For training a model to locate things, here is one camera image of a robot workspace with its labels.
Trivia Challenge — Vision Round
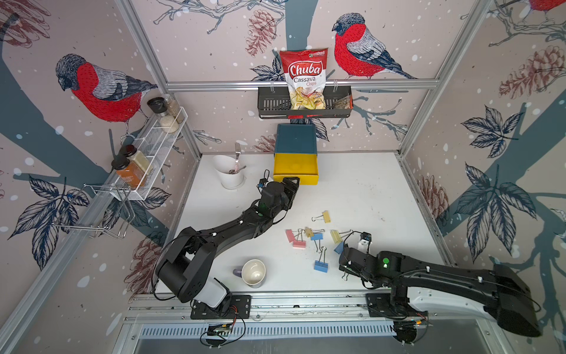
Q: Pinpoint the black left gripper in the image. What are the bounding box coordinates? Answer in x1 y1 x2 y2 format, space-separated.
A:
270 176 300 220

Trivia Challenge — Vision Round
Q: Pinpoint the yellow top drawer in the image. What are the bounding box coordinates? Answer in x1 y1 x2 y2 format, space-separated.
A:
273 153 319 185

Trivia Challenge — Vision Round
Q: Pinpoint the blue binder clip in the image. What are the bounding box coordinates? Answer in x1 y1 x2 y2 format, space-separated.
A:
314 246 329 273
310 233 324 253
334 242 344 255

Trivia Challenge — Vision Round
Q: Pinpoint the blue binder clip front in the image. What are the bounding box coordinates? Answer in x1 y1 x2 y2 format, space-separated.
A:
314 246 329 273

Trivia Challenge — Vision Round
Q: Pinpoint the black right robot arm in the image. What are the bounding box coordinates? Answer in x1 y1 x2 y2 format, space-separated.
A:
339 246 542 337

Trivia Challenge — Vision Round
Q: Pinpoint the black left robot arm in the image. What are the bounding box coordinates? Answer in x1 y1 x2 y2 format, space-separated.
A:
154 177 300 315

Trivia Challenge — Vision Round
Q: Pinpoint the yellow binder clip right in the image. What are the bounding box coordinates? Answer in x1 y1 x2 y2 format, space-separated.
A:
330 230 353 245

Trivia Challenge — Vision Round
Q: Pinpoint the teal mini drawer cabinet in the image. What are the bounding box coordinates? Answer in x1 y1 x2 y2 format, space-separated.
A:
275 124 318 155

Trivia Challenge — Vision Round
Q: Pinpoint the yellow binder clip far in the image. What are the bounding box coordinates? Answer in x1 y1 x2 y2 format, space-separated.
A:
311 210 331 224

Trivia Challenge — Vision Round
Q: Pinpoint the metal fork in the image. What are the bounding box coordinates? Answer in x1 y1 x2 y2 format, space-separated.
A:
229 142 242 174

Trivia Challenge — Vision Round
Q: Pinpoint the white utensil cup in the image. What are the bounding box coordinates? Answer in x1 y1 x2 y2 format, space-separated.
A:
212 155 246 190

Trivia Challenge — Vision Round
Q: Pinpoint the white and purple mug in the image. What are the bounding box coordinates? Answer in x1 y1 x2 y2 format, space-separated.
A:
232 259 267 289

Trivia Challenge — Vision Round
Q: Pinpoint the red cassava chips bag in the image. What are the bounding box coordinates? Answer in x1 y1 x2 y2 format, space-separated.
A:
279 49 328 110

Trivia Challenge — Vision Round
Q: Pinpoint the clear spice jar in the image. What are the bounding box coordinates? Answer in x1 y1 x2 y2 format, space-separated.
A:
163 94 184 123

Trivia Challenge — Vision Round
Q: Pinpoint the beige spice jar black lid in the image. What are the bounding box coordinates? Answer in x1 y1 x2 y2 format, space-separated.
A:
119 144 153 174

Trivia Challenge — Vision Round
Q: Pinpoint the white spice jar black lid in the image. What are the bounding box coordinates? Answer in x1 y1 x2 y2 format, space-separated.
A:
147 97 179 134

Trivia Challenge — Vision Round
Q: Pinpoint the orange spice jar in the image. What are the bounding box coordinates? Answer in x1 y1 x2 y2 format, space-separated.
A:
111 155 145 190

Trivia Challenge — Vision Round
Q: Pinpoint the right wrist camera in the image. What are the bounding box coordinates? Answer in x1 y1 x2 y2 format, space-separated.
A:
357 232 372 254

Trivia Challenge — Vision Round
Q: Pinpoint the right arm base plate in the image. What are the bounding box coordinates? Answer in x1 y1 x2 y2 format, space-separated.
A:
365 293 428 321

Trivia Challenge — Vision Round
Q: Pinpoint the black wire wall basket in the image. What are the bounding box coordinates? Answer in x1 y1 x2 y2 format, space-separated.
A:
257 86 353 119

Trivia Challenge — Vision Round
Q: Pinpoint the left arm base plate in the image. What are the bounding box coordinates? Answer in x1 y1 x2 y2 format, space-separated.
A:
190 293 251 320

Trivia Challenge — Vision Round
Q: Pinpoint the white wire spice rack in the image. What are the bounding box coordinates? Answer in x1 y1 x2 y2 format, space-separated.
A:
112 109 188 201

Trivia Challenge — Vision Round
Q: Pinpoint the small electronics board with wires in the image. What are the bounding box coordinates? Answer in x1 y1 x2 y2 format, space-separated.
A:
199 316 247 349

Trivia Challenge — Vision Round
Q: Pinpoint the metal wire rack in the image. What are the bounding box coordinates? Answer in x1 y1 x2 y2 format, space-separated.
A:
51 184 136 239

